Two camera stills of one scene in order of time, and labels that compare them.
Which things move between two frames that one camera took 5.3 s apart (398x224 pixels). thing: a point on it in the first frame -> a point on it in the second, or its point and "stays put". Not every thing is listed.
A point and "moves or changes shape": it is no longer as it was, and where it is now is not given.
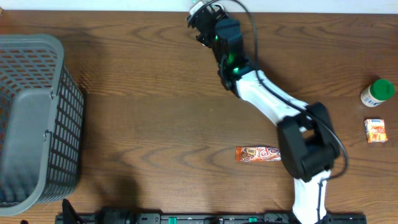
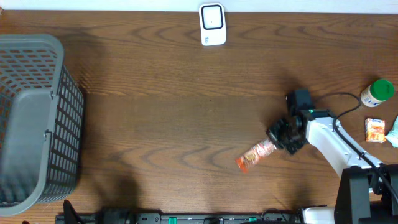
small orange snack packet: [375, 130] stays put
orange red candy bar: [257, 154] moves or changes shape
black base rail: [204, 218] stays put
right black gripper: [203, 40] -> [272, 132]
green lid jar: [380, 91] stays put
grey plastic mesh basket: [41, 117] stays put
